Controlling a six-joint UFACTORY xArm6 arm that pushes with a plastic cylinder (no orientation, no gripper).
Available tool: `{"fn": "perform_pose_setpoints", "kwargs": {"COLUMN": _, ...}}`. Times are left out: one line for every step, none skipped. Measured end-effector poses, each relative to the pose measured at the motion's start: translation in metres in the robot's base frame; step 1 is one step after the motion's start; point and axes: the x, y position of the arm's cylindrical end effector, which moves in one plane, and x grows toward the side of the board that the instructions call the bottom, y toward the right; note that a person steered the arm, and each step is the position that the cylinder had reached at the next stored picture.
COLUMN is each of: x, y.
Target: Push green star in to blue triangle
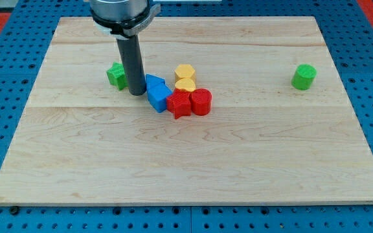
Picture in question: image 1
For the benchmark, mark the blue triangle block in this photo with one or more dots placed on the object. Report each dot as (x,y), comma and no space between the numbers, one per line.
(152,81)

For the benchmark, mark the green star block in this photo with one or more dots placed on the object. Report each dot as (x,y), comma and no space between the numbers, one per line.
(116,76)

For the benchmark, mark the yellow hexagon block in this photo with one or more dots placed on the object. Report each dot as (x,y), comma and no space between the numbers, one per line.
(184,71)

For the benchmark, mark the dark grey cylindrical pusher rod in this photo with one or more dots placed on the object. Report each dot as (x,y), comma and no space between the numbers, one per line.
(130,55)

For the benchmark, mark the yellow heart block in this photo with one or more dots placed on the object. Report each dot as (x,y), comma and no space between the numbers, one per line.
(186,84)

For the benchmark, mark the blue cube block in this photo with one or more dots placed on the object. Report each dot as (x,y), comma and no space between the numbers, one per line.
(157,95)

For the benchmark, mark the red cylinder block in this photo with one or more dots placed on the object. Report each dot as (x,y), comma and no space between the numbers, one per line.
(201,101)

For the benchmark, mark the green cylinder block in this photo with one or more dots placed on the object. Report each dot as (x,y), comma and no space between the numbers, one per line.
(303,77)

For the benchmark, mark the red star block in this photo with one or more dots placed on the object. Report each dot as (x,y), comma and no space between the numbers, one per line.
(178,103)

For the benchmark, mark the light wooden board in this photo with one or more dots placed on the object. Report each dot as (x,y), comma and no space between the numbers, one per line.
(82,142)

